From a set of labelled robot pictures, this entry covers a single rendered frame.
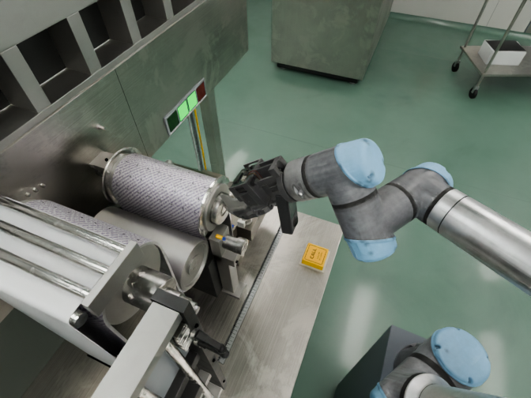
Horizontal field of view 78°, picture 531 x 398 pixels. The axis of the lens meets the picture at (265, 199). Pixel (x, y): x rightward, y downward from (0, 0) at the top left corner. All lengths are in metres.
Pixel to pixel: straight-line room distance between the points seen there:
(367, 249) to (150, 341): 0.33
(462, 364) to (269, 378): 0.45
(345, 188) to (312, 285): 0.59
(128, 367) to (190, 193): 0.39
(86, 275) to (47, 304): 0.05
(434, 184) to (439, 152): 2.47
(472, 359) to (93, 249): 0.74
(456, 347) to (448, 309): 1.39
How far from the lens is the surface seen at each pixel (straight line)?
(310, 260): 1.06
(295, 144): 2.80
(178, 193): 0.74
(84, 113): 0.87
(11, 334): 0.98
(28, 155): 0.80
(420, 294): 2.21
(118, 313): 0.61
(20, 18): 0.77
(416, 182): 0.60
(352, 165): 0.49
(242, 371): 0.97
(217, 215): 0.74
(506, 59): 3.95
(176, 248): 0.74
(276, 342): 0.99
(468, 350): 0.86
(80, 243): 0.56
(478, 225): 0.57
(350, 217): 0.52
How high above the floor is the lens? 1.85
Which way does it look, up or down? 51 degrees down
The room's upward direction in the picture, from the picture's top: straight up
